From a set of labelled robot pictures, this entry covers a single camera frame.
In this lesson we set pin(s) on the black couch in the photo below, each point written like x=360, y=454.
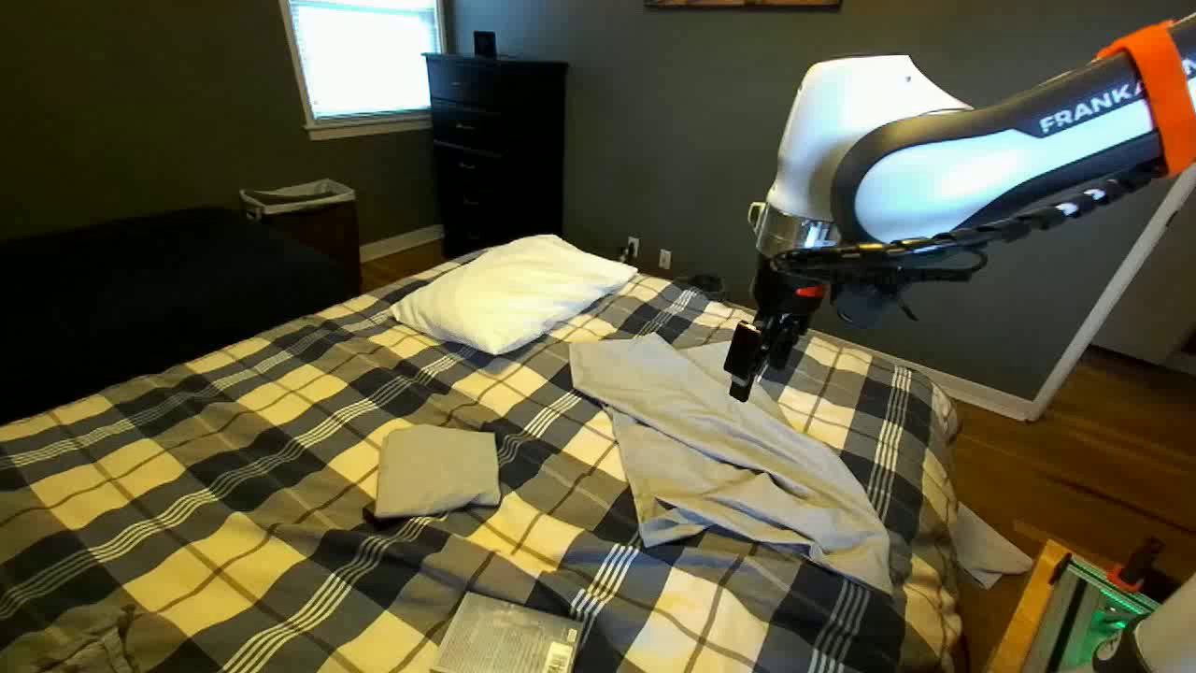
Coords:
x=123, y=302

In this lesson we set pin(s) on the white bed sheet corner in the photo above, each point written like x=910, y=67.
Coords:
x=993, y=548

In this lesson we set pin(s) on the folded cloth near edge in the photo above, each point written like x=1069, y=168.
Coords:
x=505, y=636

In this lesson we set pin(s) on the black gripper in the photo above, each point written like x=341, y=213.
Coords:
x=786, y=313

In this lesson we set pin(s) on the small folded grey cloth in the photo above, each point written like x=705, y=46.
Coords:
x=433, y=471

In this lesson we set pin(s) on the white pillow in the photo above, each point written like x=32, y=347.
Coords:
x=509, y=294

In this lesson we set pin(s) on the white framed leaning panel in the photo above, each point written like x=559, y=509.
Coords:
x=1095, y=320

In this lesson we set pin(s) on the bright window white frame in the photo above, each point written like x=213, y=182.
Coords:
x=367, y=57

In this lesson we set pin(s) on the brown hamper with grey liner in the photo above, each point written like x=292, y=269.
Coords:
x=311, y=229

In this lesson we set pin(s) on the grey pillow case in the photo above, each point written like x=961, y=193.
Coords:
x=697, y=423

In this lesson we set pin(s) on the wood and green robot stand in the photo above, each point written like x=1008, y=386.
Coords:
x=1084, y=617

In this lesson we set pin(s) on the plaid yellow grey bedspread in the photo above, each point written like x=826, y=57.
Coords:
x=189, y=500

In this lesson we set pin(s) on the small black box on dresser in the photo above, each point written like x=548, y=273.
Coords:
x=482, y=44

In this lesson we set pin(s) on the black dresser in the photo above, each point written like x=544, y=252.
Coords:
x=498, y=151

